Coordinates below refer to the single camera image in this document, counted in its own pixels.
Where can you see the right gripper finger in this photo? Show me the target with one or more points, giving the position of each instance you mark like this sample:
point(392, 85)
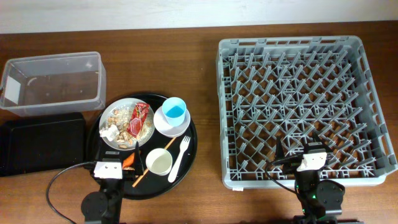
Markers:
point(279, 154)
point(320, 138)

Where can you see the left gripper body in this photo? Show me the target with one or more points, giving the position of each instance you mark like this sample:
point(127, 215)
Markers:
point(121, 174)

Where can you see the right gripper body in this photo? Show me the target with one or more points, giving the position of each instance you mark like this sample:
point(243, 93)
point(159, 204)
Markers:
point(292, 165)

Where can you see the orange carrot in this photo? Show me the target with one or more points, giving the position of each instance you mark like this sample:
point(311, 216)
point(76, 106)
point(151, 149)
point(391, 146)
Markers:
point(128, 162)

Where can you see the small white cup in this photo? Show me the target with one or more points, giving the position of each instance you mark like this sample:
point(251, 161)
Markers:
point(159, 161)

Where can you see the white tissue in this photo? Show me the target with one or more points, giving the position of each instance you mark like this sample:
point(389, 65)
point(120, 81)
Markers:
point(110, 133)

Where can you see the grey plate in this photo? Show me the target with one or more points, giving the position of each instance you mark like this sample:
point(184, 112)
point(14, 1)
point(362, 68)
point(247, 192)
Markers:
point(146, 137)

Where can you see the rice and peanut scraps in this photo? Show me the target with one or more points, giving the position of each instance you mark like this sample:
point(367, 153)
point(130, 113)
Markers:
point(124, 124)

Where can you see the pink bowl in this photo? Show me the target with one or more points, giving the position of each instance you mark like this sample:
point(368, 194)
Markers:
point(163, 127)

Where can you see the white plastic fork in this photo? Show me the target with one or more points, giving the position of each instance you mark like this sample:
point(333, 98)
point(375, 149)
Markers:
point(183, 147)

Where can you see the red snack wrapper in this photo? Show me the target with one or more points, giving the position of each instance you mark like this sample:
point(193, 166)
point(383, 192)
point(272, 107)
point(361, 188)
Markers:
point(138, 118)

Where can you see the light blue cup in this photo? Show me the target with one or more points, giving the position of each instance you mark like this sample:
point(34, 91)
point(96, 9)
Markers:
point(174, 110)

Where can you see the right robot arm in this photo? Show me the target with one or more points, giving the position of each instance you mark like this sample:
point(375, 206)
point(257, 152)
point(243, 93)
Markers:
point(320, 199)

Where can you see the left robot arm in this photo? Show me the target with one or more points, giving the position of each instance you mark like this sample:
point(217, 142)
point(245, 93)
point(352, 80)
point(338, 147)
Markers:
point(104, 205)

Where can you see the grey plastic dishwasher rack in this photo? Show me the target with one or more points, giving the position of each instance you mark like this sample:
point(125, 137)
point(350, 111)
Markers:
point(291, 87)

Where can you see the black rectangular waste bin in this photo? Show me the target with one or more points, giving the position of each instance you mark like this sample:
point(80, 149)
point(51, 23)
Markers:
point(42, 143)

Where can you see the clear plastic waste bin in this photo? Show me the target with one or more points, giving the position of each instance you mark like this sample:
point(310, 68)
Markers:
point(54, 84)

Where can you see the round black serving tray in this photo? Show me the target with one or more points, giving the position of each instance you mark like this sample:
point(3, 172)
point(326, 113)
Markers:
point(151, 185)

